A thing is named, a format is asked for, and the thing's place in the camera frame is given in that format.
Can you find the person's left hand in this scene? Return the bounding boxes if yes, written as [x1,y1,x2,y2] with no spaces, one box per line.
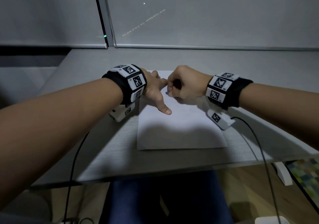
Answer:
[140,68,173,115]

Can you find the person's right hand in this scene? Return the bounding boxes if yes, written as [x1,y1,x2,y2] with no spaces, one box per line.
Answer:
[167,65,212,101]

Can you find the white sheet of paper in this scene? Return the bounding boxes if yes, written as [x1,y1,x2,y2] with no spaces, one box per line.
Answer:
[137,70,228,151]

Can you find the person's right forearm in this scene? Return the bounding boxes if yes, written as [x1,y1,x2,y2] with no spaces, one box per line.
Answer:
[238,82,319,152]

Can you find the person's left forearm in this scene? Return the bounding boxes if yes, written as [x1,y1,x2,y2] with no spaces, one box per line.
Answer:
[0,78,124,208]

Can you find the black wristband with marker tiles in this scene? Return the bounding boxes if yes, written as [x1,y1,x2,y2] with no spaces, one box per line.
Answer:
[102,64,148,108]
[206,72,254,111]

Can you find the grey roller blind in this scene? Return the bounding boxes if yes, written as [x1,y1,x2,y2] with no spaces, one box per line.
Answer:
[103,0,319,51]
[0,0,108,49]

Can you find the person's blue trousers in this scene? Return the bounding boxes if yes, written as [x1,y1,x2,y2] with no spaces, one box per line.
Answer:
[98,170,235,224]

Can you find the white table foot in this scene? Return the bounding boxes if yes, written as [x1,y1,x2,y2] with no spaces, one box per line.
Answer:
[273,162,293,186]

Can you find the white box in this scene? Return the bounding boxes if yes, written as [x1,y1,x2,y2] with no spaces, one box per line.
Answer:
[254,216,291,224]

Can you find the colourful checked mat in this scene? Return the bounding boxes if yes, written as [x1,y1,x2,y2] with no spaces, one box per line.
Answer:
[285,158,319,207]

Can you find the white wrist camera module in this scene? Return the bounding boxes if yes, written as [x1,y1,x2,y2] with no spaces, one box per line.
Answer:
[108,102,136,122]
[206,109,236,131]

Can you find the blind bead chain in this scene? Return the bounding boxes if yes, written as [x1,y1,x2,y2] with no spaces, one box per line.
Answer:
[101,0,118,48]

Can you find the black cable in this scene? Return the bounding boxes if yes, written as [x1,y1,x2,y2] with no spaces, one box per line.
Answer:
[231,117,282,224]
[63,132,90,224]

